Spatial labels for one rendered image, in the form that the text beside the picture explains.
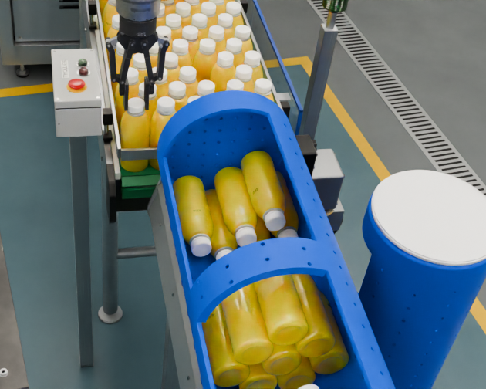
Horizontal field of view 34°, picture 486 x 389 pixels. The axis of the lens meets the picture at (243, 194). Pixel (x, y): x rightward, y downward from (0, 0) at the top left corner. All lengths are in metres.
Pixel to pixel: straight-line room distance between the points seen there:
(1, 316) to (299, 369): 0.50
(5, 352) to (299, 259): 0.48
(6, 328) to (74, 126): 0.60
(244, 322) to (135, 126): 0.64
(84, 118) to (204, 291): 0.63
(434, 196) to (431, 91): 2.27
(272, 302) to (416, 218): 0.50
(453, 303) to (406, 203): 0.23
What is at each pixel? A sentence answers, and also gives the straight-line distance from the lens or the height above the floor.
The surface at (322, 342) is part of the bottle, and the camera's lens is 1.31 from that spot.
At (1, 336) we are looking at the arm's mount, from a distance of 1.31.
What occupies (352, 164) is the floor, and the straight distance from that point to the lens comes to 3.40.
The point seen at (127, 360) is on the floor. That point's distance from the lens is 2.60.
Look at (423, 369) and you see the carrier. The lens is 1.89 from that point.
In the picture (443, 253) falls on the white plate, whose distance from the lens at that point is 1.61.
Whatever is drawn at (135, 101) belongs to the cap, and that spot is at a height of 1.08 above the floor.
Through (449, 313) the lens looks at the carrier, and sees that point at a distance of 1.73.
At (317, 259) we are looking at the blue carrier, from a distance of 1.26.
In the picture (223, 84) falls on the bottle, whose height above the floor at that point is 1.02.
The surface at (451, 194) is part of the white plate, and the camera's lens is 1.75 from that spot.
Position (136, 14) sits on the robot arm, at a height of 1.32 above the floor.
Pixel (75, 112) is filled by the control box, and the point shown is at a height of 1.07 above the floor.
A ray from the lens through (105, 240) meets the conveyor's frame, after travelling 2.41.
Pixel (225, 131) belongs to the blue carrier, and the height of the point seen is 1.13.
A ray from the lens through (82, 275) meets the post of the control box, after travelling 2.24.
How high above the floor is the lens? 2.13
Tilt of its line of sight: 43 degrees down
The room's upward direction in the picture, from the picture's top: 9 degrees clockwise
